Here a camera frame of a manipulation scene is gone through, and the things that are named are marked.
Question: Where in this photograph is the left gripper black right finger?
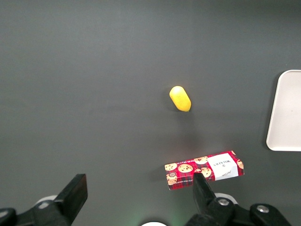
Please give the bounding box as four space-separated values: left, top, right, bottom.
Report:
187 172 236 226

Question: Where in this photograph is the beige rectangular plastic tray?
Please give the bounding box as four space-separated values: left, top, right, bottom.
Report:
266 69 301 152

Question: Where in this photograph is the yellow lemon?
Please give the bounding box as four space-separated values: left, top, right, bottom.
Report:
168 85 192 113

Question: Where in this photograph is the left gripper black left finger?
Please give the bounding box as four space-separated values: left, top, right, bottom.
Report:
32 173 88 226

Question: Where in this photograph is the red tartan cookie box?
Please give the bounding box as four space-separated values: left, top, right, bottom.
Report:
164 150 245 191

